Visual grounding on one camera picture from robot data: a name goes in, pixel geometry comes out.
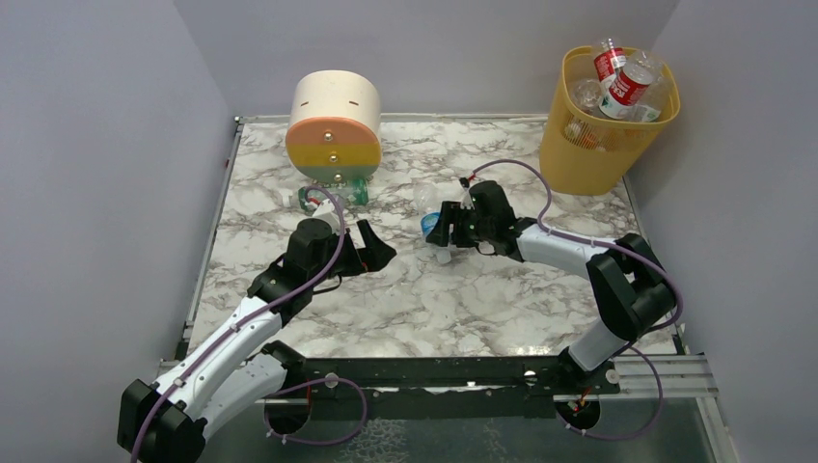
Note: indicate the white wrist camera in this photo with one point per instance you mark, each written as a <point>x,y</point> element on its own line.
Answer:
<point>466,188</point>
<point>330,211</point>

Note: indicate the blue label water bottle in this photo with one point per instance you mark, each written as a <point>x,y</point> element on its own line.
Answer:
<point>428,204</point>

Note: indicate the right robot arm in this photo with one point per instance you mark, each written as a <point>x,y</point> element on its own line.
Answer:
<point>630,292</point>

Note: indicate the cream and orange cylinder box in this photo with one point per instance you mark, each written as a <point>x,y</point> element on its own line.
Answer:
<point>333,132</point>

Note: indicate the clear bottle red cap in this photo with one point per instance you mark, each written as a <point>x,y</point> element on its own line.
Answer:
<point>585,94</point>

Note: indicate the clear bottle blue white label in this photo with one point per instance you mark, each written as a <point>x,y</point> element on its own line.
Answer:
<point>651,104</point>

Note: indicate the red label clear bottle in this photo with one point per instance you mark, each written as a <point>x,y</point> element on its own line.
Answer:
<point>609,58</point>

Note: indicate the yellow mesh plastic bin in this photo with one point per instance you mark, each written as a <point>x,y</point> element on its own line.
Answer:
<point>584,155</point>

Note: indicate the green tinted plastic bottle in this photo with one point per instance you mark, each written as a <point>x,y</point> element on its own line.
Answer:
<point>350,193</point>

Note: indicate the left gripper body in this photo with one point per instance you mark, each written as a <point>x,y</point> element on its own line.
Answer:
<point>363,254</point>

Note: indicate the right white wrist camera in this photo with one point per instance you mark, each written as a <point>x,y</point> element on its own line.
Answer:
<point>466,188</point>

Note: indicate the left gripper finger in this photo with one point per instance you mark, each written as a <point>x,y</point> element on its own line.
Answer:
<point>367,233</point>
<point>377,256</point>

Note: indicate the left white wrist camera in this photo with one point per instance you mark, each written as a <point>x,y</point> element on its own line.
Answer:
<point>330,211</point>

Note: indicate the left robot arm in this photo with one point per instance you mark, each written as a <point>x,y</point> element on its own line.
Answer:
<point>171,418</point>

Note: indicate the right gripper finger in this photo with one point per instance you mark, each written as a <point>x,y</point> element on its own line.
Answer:
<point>438,233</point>
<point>450,211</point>

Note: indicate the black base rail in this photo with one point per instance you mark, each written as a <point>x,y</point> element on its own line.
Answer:
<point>326,389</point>

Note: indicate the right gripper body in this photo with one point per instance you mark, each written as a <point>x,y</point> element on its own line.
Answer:
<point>453,224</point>

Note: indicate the red white label bottle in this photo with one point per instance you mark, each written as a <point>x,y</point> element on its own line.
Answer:
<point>641,70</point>

